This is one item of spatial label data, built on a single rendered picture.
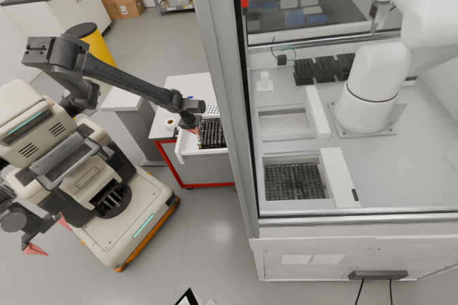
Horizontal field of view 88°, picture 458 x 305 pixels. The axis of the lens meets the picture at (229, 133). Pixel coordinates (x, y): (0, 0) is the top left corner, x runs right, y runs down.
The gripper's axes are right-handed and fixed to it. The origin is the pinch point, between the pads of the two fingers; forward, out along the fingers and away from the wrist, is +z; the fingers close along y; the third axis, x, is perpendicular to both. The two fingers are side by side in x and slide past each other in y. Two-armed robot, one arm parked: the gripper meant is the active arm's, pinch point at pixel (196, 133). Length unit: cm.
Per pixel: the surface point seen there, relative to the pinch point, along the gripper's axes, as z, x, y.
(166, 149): 31, -10, 39
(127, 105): 13, -34, 73
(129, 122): 32, -34, 85
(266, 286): 100, 44, -25
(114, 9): 46, -336, 321
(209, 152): 9.3, 4.5, -4.8
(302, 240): 12, 37, -50
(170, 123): 16.5, -20.1, 32.5
